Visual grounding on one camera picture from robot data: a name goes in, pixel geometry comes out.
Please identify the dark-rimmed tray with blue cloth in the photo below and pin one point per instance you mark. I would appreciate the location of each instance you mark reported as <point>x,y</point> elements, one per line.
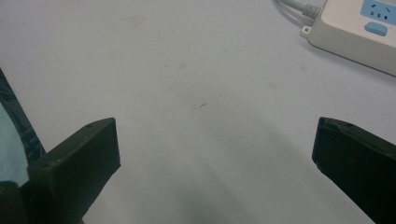
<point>12,137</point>

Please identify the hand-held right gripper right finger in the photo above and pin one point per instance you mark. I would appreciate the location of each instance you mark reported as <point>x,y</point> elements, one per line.
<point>358,161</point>

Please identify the white power strip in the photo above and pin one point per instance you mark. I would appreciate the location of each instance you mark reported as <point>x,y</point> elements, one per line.
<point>351,31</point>

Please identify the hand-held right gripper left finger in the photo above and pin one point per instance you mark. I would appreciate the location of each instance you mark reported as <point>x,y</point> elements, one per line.
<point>71,168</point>

